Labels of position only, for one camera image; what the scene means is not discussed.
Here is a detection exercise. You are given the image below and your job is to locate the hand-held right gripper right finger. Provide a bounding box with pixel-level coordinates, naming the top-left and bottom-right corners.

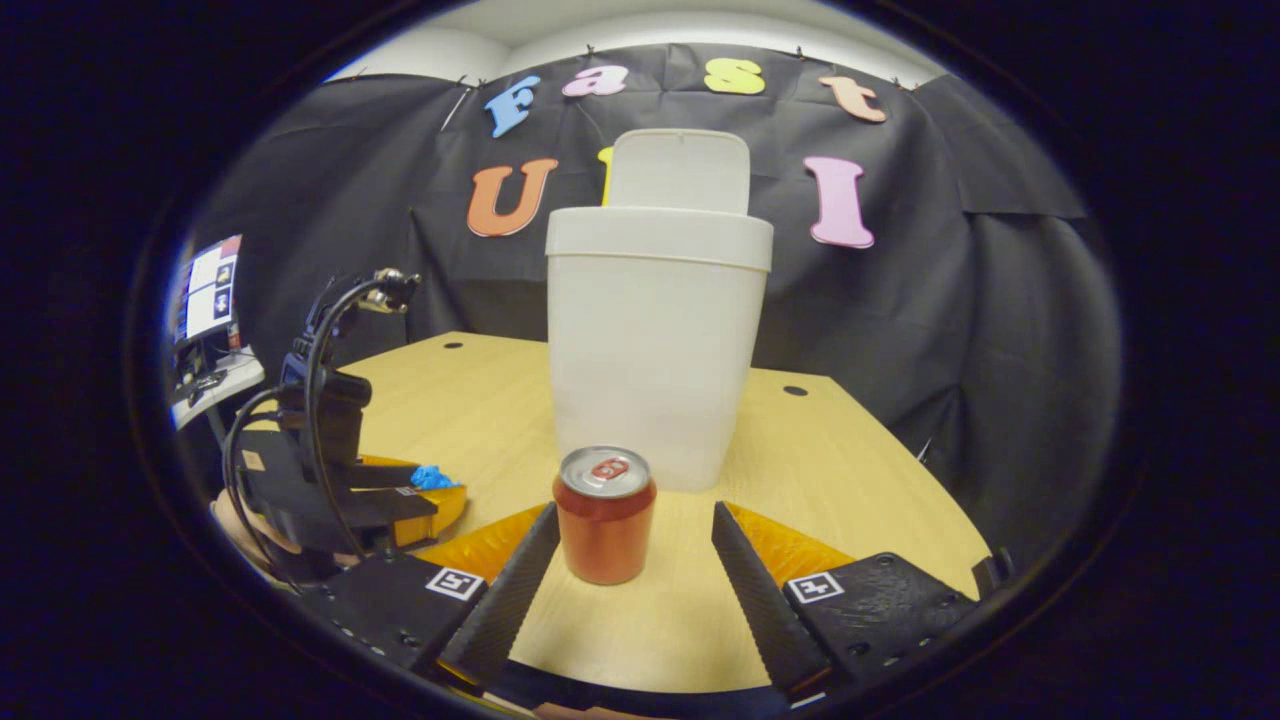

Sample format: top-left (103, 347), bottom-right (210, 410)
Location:
top-left (710, 500), bottom-right (981, 701)

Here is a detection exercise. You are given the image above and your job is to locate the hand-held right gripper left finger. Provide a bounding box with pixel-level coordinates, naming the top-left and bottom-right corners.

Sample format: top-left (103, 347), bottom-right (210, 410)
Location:
top-left (325, 503), bottom-right (563, 691)

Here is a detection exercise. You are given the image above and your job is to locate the red pop can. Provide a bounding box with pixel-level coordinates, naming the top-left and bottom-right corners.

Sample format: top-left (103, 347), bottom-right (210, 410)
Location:
top-left (552, 445), bottom-right (658, 586)

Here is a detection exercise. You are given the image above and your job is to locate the white desktop garbage bin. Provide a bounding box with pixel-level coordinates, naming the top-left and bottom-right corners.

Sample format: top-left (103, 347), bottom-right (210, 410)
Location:
top-left (545, 128), bottom-right (774, 493)

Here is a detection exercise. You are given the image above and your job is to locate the wooden desktop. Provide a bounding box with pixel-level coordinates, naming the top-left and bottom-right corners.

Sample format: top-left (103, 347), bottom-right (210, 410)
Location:
top-left (245, 332), bottom-right (993, 696)

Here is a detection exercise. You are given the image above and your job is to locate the white side table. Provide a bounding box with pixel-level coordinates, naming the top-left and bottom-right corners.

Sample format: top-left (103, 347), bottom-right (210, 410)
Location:
top-left (170, 350), bottom-right (266, 431)

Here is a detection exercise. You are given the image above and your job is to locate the computer monitor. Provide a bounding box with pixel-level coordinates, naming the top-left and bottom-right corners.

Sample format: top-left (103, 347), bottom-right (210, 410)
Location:
top-left (175, 235), bottom-right (243, 346)

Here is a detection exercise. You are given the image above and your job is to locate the black backdrop cloth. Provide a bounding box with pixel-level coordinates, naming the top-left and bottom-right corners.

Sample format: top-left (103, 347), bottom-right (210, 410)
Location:
top-left (190, 42), bottom-right (1121, 571)

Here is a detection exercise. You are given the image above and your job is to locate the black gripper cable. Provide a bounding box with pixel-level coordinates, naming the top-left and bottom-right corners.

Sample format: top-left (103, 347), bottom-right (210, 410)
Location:
top-left (222, 268), bottom-right (423, 586)

